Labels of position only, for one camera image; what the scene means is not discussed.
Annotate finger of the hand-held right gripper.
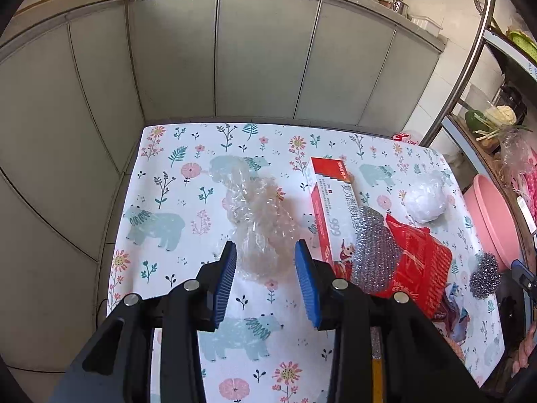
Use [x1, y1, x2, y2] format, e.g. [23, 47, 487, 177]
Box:
[509, 259, 537, 292]

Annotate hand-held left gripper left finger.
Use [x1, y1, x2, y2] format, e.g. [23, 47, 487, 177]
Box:
[54, 240, 238, 403]

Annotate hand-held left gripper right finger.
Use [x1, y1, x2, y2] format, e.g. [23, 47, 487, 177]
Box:
[294, 239, 487, 403]

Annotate pink plastic basin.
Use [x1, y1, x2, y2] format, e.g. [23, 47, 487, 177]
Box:
[473, 174, 523, 273]

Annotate silver scouring cloth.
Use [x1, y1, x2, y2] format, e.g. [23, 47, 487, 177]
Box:
[350, 207, 414, 295]

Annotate red printed paper bag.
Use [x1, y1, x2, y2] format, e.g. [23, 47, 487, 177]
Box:
[384, 214, 454, 320]

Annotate steel wool scourer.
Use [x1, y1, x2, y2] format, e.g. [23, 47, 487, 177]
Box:
[469, 252, 501, 300]

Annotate cartoon printed packet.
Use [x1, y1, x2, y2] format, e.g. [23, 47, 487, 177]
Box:
[432, 285, 475, 357]

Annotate pink dotted cloth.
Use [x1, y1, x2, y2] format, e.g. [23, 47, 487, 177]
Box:
[514, 151, 537, 236]

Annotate floral printed tablecloth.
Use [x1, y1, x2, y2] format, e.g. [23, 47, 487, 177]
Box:
[107, 123, 504, 403]

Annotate red white carton box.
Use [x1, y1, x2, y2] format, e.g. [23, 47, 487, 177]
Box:
[309, 156, 365, 278]

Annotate clear plastic bag with food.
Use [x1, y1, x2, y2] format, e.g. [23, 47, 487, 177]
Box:
[499, 130, 537, 177]

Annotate white crumpled plastic bag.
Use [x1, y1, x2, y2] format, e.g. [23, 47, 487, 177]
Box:
[403, 172, 449, 224]

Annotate green onion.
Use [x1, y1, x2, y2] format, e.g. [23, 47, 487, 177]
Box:
[474, 125, 533, 140]

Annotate cauliflower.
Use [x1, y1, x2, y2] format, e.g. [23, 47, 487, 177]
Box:
[487, 106, 517, 127]

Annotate green pepper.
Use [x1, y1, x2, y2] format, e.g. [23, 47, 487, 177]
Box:
[465, 110, 487, 132]

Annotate black blender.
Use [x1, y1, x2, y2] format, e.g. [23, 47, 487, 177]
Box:
[499, 84, 527, 114]

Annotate metal shelf rack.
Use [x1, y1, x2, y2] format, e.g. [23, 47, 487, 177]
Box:
[420, 0, 537, 387]

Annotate green plastic colander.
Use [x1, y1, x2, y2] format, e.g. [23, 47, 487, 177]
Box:
[505, 29, 537, 51]

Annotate grey kitchen cabinet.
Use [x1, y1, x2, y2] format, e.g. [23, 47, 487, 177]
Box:
[0, 0, 447, 261]

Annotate white plastic tray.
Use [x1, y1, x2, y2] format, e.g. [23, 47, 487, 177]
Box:
[409, 14, 443, 36]

